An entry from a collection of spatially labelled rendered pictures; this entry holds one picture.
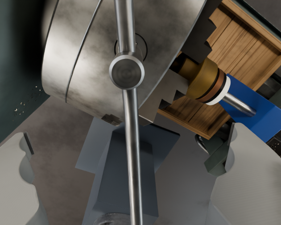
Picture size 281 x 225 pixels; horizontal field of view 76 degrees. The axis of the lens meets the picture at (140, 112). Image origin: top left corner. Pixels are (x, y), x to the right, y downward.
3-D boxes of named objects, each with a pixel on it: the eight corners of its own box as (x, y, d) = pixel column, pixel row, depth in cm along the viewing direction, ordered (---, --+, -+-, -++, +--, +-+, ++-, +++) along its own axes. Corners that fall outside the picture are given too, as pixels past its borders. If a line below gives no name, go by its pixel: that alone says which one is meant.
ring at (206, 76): (165, 93, 33) (204, 115, 35) (198, 47, 29) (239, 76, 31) (160, 77, 41) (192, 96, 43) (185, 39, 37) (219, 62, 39)
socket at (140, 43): (116, 31, 20) (113, 33, 18) (145, 30, 20) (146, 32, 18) (118, 61, 22) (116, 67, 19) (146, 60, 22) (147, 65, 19)
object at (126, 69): (121, 36, 21) (106, 56, 10) (140, 35, 21) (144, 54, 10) (122, 56, 22) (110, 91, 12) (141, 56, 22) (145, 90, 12)
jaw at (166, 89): (129, 61, 34) (102, 116, 30) (138, 46, 30) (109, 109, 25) (176, 89, 37) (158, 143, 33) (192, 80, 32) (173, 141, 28)
